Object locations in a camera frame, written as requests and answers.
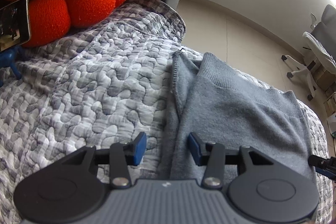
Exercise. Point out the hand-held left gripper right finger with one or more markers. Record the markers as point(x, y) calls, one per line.
point(194, 148)

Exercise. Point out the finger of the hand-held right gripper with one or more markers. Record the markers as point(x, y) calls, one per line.
point(323, 162)

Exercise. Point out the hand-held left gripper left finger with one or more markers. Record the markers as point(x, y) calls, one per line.
point(139, 150)

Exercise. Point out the grey knitted sweater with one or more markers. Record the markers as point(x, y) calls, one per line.
point(236, 113)

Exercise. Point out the grey quilted blanket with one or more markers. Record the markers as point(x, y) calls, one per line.
point(92, 82)

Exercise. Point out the white office chair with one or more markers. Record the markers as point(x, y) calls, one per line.
point(317, 50)

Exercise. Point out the blue phone stand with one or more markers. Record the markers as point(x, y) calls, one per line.
point(9, 58)

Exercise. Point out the smartphone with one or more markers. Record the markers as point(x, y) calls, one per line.
point(13, 24)

